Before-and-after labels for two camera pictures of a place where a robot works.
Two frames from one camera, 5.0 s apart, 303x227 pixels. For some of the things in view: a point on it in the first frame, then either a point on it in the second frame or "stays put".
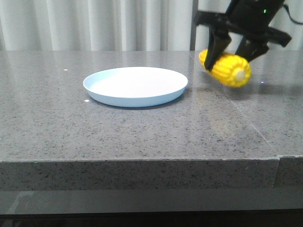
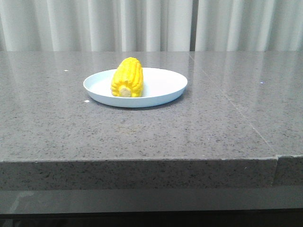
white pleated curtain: x=120 y=25 stays put
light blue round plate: x=136 y=87 stays put
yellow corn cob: x=231 y=70 -> x=127 y=80
